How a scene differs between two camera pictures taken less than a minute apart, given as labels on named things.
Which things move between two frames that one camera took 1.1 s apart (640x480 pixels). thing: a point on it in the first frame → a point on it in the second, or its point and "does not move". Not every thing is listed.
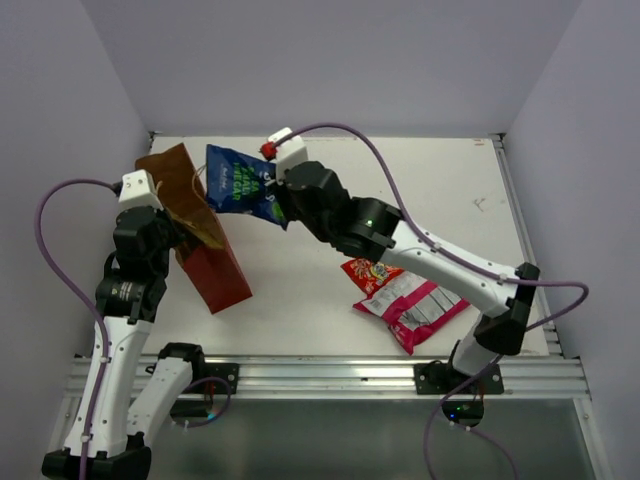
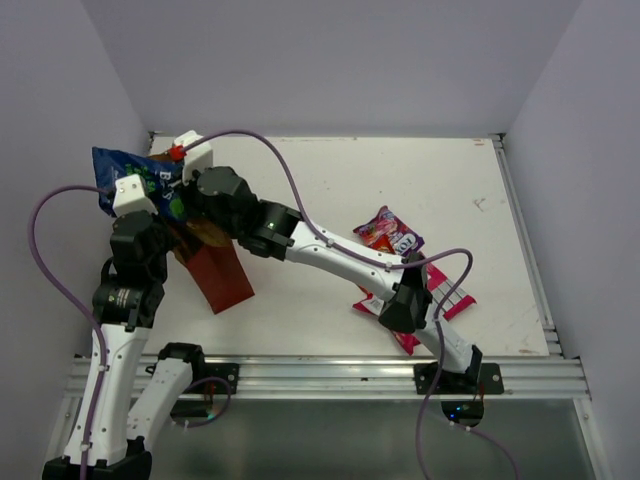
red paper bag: (206, 253) does not move
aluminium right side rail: (523, 234) does not move
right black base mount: (437, 378) does not move
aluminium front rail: (528, 376) does not move
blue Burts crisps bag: (236, 182) → (161, 178)
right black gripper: (282, 198) → (191, 182)
